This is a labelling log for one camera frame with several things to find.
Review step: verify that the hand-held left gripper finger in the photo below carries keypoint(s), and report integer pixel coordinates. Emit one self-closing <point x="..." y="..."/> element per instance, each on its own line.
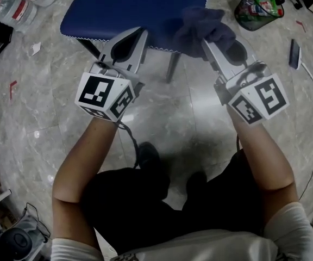
<point x="106" y="49"/>
<point x="141" y="57"/>

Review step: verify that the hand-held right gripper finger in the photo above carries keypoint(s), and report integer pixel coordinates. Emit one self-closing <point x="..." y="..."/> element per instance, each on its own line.
<point x="217" y="62"/>
<point x="250" y="57"/>

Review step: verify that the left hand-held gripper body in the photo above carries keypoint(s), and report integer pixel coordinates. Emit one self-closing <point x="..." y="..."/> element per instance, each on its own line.
<point x="95" y="91"/>

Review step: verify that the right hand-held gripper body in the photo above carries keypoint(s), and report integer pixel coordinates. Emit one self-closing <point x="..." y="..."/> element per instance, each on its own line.
<point x="265" y="96"/>

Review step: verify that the dark cloth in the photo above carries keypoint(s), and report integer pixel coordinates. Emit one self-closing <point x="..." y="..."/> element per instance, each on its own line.
<point x="200" y="26"/>

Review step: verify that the blue chair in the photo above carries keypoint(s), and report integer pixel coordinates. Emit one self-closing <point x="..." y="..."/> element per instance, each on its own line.
<point x="134" y="7"/>

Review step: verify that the person's right forearm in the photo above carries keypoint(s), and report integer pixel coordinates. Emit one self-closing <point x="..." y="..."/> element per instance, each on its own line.
<point x="259" y="156"/>

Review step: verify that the person's left forearm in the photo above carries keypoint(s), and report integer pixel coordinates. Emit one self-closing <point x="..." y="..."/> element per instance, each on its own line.
<point x="83" y="167"/>

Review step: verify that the grey cloth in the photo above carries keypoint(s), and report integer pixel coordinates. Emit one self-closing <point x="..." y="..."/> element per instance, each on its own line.
<point x="34" y="224"/>

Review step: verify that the white paper scrap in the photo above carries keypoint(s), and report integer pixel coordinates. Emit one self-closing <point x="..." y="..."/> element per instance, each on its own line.
<point x="36" y="49"/>

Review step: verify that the person's left black shoe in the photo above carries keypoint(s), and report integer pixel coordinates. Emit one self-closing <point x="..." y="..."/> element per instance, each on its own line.
<point x="149" y="155"/>

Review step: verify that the person's black shoe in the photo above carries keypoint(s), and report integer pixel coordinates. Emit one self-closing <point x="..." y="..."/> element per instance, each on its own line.
<point x="197" y="178"/>
<point x="149" y="155"/>

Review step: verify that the person's right black shoe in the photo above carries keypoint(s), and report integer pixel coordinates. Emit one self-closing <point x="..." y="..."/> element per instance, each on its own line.
<point x="197" y="178"/>

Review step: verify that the person's black shorts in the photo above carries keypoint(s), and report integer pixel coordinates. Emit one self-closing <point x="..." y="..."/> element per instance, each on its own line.
<point x="134" y="208"/>

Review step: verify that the person's white t-shirt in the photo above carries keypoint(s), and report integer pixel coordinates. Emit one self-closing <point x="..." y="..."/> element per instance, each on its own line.
<point x="200" y="245"/>

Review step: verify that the black helmet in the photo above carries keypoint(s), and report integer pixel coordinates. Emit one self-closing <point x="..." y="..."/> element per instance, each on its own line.
<point x="16" y="243"/>

